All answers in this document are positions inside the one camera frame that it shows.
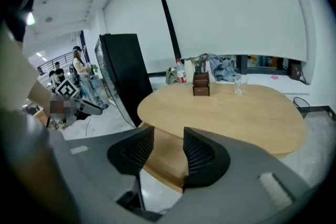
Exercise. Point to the wooden coffee table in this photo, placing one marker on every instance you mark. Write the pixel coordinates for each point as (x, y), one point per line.
(223, 118)

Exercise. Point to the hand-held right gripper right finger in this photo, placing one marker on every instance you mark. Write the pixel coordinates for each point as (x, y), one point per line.
(223, 178)

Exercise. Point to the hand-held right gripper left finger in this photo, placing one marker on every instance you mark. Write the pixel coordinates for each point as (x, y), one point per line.
(115, 157)

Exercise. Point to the black glass-door fridge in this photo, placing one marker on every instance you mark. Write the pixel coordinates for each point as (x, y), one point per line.
(126, 73)

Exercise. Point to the white bag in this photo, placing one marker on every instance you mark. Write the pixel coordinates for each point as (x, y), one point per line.
(189, 69)

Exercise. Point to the blue clothes pile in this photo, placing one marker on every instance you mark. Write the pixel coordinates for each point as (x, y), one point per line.
(223, 68)

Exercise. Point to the person's left forearm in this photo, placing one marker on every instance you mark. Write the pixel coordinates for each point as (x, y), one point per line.
(15, 73)

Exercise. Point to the person's dark shirt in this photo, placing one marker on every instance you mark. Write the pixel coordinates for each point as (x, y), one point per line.
(21, 13)

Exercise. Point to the wide white roller blind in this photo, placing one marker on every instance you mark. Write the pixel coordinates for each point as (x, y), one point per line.
(231, 8)

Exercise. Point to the brown wooden organiser box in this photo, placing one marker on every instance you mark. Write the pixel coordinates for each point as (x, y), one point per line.
(200, 86)

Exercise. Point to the grey-green tote bag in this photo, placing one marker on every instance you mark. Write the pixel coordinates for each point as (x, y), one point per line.
(170, 77)

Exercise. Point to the narrow white roller blind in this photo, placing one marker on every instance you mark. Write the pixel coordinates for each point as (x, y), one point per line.
(136, 15)

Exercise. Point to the small pink object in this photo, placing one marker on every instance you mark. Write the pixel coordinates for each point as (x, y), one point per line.
(274, 77)

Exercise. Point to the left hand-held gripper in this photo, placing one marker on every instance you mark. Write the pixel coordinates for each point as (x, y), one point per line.
(67, 89)

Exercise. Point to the metal railing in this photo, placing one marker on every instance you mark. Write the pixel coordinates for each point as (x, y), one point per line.
(56, 59)

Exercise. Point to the dark bag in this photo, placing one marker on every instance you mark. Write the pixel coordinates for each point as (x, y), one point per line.
(296, 70)

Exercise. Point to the plastic bottle red label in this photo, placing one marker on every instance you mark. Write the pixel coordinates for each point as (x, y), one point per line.
(180, 73)

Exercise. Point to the clear drinking glass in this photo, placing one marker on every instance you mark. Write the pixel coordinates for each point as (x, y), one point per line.
(240, 85)

